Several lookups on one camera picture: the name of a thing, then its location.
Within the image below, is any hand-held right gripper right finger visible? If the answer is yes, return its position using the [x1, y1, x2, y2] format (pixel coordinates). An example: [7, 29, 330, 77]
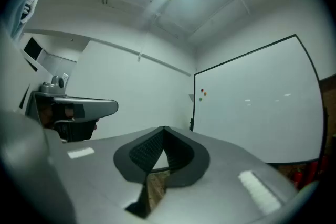
[145, 125, 300, 224]

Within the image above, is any dark wall panel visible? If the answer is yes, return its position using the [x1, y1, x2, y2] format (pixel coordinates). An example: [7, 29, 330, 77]
[23, 37, 43, 62]

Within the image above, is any black-framed whiteboard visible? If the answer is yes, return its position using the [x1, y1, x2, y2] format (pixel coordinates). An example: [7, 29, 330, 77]
[189, 34, 329, 166]

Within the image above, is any person's left hand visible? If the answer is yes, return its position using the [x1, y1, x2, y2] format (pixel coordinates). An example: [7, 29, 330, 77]
[38, 105, 55, 130]

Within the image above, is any person's light blue shirt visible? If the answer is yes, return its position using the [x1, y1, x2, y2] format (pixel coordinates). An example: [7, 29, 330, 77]
[4, 0, 55, 41]

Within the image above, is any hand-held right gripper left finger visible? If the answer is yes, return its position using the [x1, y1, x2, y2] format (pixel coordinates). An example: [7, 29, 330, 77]
[43, 125, 165, 224]

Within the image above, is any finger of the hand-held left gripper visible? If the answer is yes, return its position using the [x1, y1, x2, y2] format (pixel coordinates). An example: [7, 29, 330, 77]
[53, 96, 119, 121]

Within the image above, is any white wall cable trunking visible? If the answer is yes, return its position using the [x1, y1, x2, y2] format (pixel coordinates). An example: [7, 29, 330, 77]
[88, 38, 192, 77]

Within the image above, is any red fire extinguisher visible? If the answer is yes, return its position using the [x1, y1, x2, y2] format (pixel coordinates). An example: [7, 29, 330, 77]
[293, 169, 308, 191]
[307, 156, 329, 188]

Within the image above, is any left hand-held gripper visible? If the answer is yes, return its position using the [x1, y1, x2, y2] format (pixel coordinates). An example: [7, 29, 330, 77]
[0, 20, 96, 144]

